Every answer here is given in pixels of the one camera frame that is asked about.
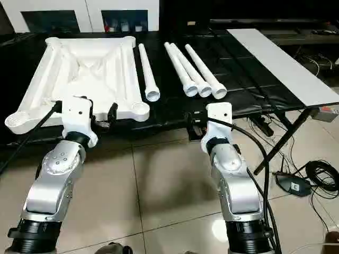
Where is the white plastic table top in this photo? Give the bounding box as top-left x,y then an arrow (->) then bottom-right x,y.
4,36 -> 150,135

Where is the white plastic table leg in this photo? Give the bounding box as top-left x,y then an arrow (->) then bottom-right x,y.
164,41 -> 199,97
169,42 -> 212,98
138,43 -> 161,102
184,43 -> 228,100

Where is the black power strip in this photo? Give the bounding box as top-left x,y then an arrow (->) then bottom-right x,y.
250,115 -> 275,138

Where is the black mat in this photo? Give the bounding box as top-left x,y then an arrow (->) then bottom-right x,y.
0,28 -> 308,149

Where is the white cabinet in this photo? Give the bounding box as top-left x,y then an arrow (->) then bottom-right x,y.
0,0 -> 161,34

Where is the white flat board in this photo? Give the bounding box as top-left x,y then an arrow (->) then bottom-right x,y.
227,28 -> 339,107

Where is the black foot pedal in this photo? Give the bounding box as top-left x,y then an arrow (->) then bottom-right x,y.
274,172 -> 313,198

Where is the grey control box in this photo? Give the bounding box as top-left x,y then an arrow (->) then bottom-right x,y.
310,104 -> 339,123

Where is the black side table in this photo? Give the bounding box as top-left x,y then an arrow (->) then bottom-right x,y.
209,18 -> 339,47

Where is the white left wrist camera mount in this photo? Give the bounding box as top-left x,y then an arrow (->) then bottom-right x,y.
61,95 -> 99,148

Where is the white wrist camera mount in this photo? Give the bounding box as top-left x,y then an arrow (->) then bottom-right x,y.
200,102 -> 234,155
61,95 -> 99,148

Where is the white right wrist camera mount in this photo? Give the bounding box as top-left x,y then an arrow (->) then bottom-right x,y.
200,102 -> 234,155

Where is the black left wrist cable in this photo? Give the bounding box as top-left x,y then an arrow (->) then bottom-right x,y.
0,95 -> 93,174

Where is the black folding table frame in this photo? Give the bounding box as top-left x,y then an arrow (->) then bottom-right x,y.
253,105 -> 315,176

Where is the black cable coil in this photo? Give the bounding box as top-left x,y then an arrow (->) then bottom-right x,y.
304,158 -> 339,202

